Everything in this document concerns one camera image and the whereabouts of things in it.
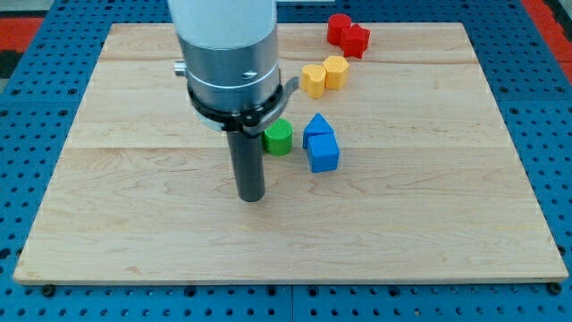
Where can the green cylinder block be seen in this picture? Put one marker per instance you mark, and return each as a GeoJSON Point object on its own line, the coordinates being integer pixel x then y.
{"type": "Point", "coordinates": [277, 138]}

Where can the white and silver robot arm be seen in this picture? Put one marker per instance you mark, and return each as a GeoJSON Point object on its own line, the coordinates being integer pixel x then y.
{"type": "Point", "coordinates": [230, 49]}

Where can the light wooden board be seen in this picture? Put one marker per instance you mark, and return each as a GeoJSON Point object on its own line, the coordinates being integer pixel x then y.
{"type": "Point", "coordinates": [429, 188]}

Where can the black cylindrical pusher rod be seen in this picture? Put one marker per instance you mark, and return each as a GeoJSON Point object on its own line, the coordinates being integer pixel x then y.
{"type": "Point", "coordinates": [247, 163]}

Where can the yellow heart block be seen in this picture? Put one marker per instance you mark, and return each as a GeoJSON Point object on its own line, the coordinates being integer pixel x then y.
{"type": "Point", "coordinates": [313, 80]}

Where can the red cylinder block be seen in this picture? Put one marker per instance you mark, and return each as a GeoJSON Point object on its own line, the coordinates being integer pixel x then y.
{"type": "Point", "coordinates": [335, 25]}

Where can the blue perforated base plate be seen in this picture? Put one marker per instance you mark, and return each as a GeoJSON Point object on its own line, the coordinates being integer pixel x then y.
{"type": "Point", "coordinates": [45, 90]}

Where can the blue triangular block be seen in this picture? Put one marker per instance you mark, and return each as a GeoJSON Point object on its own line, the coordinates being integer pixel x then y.
{"type": "Point", "coordinates": [318, 125]}

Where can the red star block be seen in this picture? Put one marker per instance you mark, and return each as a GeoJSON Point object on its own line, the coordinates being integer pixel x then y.
{"type": "Point", "coordinates": [354, 40]}

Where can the yellow hexagon block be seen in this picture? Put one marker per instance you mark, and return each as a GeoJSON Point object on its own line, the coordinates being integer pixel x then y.
{"type": "Point", "coordinates": [337, 72]}

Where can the blue cube block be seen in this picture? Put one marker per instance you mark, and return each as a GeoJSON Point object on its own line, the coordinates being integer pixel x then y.
{"type": "Point", "coordinates": [323, 153]}

